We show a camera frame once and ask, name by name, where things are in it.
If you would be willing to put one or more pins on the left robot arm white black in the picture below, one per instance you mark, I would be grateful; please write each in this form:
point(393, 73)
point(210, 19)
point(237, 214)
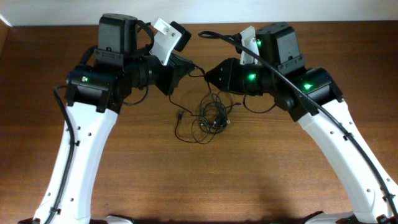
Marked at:
point(130, 53)

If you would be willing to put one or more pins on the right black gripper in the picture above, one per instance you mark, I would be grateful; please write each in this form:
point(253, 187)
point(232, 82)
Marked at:
point(229, 75)

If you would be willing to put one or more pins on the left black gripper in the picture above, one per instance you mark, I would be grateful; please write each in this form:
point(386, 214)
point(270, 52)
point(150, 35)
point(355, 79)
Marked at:
point(170, 78)

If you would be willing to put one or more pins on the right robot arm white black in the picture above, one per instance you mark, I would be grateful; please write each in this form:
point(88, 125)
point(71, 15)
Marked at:
point(271, 63)

